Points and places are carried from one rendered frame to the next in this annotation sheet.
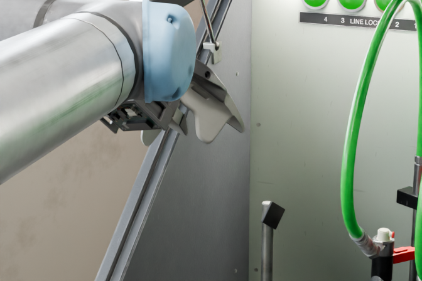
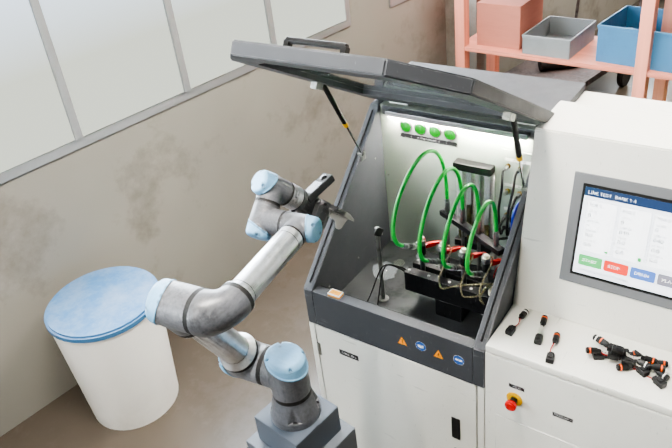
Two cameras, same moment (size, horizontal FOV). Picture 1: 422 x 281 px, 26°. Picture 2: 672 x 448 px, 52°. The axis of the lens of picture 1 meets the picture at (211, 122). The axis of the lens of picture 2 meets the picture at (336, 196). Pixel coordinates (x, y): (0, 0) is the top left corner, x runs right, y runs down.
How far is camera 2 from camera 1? 132 cm
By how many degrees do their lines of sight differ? 19
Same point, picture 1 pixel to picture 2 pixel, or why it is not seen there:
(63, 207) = (325, 159)
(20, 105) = (271, 269)
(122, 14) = (299, 223)
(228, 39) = (369, 147)
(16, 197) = (299, 158)
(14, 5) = (272, 216)
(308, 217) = (411, 213)
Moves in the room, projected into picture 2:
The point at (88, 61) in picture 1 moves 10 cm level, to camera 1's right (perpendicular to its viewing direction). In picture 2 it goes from (288, 247) to (325, 247)
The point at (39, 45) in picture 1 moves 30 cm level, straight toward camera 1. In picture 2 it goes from (276, 247) to (270, 324)
